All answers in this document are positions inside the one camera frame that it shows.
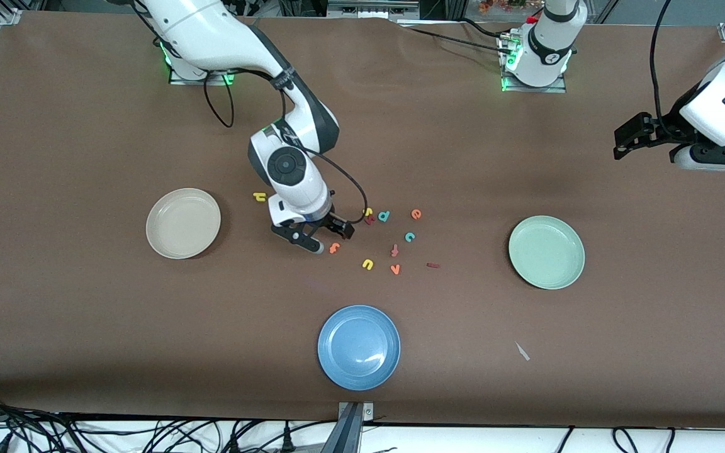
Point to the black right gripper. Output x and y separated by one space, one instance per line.
330 221

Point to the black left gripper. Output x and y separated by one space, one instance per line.
666 128

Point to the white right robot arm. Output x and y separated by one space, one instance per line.
211 31

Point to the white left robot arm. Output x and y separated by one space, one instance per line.
548 50

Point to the blue plate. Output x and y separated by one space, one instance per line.
359 347

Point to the light green plate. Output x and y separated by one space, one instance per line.
545 251

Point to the beige brown plate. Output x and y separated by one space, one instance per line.
183 223

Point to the orange artificial flowers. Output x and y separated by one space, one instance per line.
501 5

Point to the grey power strip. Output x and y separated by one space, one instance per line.
372 9

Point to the black power plug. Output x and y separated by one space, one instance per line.
234 445
287 443

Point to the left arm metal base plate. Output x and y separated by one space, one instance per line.
535 90

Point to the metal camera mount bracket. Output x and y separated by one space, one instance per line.
353 418

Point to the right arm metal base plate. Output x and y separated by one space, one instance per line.
199 82

